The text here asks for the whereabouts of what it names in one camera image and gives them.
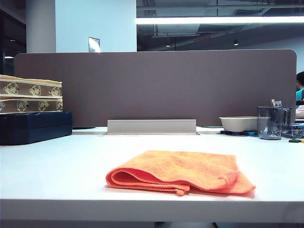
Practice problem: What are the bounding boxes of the brown desk partition panel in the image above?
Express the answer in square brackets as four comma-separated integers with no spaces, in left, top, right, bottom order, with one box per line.
[13,48,298,128]

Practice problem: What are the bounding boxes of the blue flat mat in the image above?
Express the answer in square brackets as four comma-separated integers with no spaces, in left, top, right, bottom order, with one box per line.
[219,129,259,137]

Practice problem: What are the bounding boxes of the dark blue plastic case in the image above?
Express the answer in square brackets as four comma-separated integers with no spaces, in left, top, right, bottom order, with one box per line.
[0,110,73,145]

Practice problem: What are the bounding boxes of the white paper bowl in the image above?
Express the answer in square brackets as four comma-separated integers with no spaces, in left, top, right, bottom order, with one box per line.
[218,116,270,133]

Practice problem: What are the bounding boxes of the long ceiling light strip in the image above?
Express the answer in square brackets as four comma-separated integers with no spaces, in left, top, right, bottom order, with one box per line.
[135,16,304,24]

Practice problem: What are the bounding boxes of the grey cable tray flap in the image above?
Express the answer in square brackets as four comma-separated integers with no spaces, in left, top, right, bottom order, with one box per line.
[106,119,198,135]

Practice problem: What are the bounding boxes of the person in teal shirt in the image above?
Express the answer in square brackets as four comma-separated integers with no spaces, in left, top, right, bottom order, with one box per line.
[296,71,304,101]

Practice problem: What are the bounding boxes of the orange microfiber cloth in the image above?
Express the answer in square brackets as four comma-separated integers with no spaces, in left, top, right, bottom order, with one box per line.
[105,150,257,197]

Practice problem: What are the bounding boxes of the clear grey plastic cup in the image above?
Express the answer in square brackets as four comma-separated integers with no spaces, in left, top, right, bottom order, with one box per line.
[257,106,284,140]

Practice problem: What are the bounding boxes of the small framed wall sign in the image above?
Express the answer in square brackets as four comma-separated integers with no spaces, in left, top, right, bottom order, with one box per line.
[88,36,100,52]

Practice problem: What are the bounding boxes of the clear plastic container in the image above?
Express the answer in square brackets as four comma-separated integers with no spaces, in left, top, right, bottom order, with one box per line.
[282,123,304,139]

